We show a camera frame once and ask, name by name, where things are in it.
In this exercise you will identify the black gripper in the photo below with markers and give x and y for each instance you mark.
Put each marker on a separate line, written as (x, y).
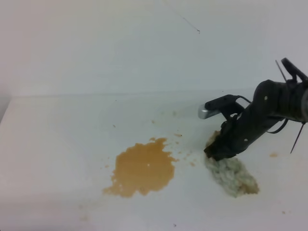
(255, 120)

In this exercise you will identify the green stained rag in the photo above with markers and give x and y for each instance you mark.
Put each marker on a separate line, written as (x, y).
(232, 175)

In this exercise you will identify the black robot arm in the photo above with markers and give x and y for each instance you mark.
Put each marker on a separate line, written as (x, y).
(272, 102)

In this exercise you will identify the brown coffee stain puddle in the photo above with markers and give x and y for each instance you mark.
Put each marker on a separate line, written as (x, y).
(142, 168)

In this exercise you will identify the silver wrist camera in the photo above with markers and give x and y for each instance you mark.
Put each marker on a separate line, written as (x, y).
(225, 105)

